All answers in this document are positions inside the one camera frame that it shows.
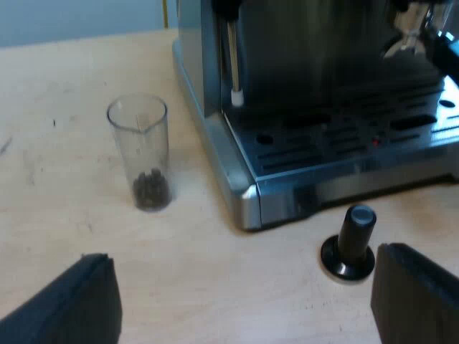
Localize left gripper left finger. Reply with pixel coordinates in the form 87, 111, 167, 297
0, 253, 123, 344

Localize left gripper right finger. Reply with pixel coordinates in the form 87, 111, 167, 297
370, 242, 459, 344

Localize steel espresso machine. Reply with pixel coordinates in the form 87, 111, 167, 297
171, 0, 459, 232

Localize small black tamper with knob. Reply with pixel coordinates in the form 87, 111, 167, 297
320, 204, 377, 285

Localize clear measuring glass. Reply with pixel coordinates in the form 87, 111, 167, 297
105, 93, 174, 213

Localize filter holder with red-ended handle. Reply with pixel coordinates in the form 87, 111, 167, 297
380, 6, 459, 80

